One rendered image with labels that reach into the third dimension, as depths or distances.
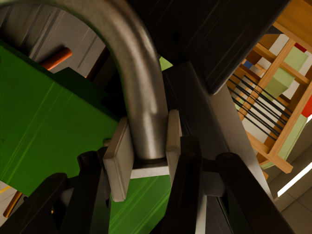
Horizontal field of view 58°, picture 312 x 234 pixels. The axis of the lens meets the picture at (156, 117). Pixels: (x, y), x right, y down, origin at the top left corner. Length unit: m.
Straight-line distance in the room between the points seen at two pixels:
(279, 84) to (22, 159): 3.33
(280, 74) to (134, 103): 3.36
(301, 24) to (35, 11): 0.85
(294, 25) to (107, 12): 0.85
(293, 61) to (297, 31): 2.75
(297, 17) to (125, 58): 0.85
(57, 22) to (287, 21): 0.67
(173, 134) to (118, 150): 0.03
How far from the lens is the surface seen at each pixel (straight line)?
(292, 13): 1.00
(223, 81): 0.28
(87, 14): 0.19
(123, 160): 0.18
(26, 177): 0.29
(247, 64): 8.67
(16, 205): 0.49
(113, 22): 0.19
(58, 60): 0.69
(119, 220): 0.29
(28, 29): 0.26
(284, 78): 3.53
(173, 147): 0.15
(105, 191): 0.16
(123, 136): 0.19
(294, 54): 3.82
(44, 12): 0.26
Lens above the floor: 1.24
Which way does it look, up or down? 6 degrees down
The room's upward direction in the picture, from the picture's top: 129 degrees clockwise
